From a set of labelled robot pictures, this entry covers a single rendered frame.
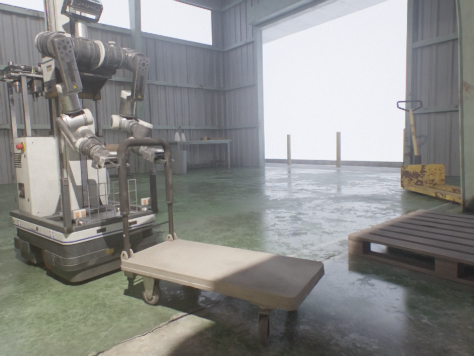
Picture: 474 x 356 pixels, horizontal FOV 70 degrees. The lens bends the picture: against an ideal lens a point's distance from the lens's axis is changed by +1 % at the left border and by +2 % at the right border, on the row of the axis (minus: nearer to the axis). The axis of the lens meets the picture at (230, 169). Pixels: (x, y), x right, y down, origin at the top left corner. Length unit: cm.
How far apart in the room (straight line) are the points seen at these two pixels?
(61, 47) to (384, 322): 190
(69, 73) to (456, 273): 219
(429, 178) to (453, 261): 319
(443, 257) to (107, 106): 814
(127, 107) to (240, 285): 139
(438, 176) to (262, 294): 424
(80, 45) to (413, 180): 428
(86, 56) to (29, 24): 699
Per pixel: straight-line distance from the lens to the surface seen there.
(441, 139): 725
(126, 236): 169
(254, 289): 129
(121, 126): 229
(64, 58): 195
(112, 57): 213
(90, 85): 236
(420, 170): 514
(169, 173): 185
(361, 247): 230
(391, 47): 973
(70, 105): 207
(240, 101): 1048
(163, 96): 980
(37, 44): 207
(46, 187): 243
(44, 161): 242
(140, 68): 217
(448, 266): 211
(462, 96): 391
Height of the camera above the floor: 73
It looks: 5 degrees down
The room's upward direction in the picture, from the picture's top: 2 degrees counter-clockwise
